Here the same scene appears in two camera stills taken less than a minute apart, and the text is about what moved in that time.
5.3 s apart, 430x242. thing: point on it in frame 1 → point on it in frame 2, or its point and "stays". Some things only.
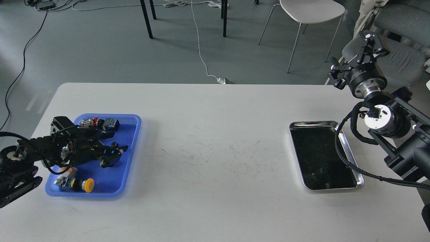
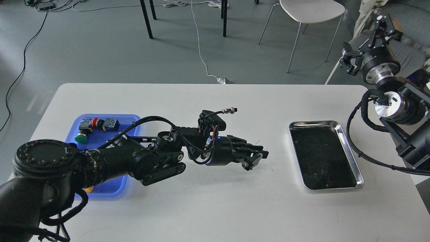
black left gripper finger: (101, 135) → (237, 142)
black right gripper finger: (338, 76) → (345, 63)
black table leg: (145, 15) stays
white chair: (305, 12) stays
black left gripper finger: (109, 156) → (249, 162)
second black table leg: (225, 18) stays
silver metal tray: (322, 166) stays
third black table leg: (152, 7) stays
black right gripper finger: (372, 48) → (383, 30)
